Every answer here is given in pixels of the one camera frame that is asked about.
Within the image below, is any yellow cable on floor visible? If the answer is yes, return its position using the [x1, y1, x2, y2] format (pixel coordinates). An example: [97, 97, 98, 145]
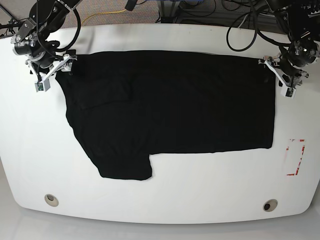
[79, 8, 128, 27]

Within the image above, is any black T-shirt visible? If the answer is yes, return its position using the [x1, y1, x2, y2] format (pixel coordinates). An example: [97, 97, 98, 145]
[55, 50, 276, 181]

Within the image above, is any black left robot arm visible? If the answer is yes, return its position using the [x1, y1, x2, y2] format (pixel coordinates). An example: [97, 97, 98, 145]
[226, 0, 320, 95]

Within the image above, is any red tape rectangle marking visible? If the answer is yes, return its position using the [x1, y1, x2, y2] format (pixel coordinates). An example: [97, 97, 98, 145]
[283, 139, 306, 176]

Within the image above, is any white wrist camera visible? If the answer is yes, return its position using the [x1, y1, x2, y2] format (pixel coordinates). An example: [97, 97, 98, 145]
[34, 54, 78, 92]
[258, 55, 297, 99]

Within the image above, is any right table cable grommet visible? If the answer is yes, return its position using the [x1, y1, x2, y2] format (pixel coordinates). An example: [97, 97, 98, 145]
[262, 199, 278, 212]

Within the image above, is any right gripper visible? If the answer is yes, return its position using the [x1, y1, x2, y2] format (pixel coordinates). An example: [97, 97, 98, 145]
[25, 49, 78, 77]

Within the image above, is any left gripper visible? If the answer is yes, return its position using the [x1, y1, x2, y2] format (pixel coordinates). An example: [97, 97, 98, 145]
[272, 53, 309, 87]

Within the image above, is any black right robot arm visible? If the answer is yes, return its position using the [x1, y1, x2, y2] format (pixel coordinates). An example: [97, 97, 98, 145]
[11, 0, 81, 80]

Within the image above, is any left table cable grommet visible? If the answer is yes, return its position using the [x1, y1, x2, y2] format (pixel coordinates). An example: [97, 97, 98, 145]
[44, 194, 59, 207]

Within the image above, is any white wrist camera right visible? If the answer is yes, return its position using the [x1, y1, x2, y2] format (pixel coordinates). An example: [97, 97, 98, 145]
[34, 54, 78, 92]

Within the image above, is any table cable grommet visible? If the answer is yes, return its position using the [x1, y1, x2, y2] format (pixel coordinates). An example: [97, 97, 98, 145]
[44, 194, 59, 207]
[262, 199, 278, 212]

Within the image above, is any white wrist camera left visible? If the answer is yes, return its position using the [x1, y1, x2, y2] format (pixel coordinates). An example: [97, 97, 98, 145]
[258, 55, 297, 99]

